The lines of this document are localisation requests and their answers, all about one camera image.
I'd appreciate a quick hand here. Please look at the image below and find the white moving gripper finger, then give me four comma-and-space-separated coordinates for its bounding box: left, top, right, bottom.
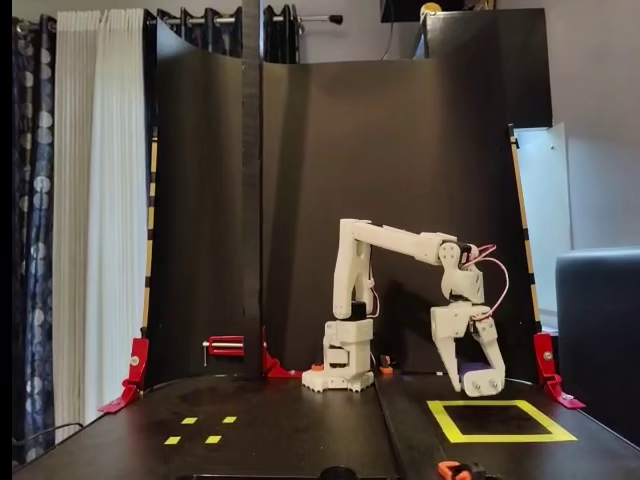
471, 318, 507, 381

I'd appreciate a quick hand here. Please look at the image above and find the white fixed gripper finger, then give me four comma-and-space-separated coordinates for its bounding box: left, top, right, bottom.
432, 339, 464, 394

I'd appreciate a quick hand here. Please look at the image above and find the white gripper body with motor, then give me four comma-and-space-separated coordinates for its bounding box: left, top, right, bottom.
431, 302, 489, 351

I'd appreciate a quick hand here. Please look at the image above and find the blue white charger block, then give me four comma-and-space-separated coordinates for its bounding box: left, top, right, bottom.
458, 360, 505, 399

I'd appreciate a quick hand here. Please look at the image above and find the yellow tape square outline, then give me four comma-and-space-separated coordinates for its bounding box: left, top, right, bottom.
426, 399, 579, 445

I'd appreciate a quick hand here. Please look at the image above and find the yellow black striped pole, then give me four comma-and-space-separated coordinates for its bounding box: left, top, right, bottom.
507, 123, 544, 335
141, 127, 160, 342

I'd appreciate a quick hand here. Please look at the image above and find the black backdrop board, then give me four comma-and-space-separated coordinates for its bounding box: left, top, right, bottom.
144, 19, 544, 386

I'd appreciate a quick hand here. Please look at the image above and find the red screw clamp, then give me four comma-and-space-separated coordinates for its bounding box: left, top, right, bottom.
201, 335, 246, 369

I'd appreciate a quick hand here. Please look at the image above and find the silver curtain rod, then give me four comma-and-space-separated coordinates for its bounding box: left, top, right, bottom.
162, 13, 344, 27

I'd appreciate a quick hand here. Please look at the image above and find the white pleated curtain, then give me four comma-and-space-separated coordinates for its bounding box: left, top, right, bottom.
52, 8, 152, 444

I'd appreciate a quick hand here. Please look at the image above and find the dark blue grommet curtain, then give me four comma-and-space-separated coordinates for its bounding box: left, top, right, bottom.
143, 4, 301, 66

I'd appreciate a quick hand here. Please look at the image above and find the dark blue patterned curtain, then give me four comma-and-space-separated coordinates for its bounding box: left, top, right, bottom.
12, 14, 57, 464

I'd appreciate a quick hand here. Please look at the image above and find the red metal corner bracket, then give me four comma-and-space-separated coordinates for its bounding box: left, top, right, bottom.
98, 337, 151, 414
532, 332, 587, 411

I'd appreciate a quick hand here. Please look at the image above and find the red white servo cable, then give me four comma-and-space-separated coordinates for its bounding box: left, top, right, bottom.
462, 243, 511, 322

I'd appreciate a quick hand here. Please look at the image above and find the red triangular post bracket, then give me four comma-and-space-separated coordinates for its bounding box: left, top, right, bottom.
262, 327, 304, 381

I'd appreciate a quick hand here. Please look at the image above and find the black upright post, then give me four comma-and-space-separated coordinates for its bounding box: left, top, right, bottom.
241, 0, 265, 382

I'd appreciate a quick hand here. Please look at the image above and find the black wall cabinet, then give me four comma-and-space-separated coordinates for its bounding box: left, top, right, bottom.
419, 7, 554, 129

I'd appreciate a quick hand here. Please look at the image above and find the thin black hanging cable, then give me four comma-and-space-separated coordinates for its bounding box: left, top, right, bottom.
381, 0, 396, 62

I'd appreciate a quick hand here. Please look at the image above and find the black cable on floor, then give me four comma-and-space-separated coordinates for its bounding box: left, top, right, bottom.
12, 421, 86, 472

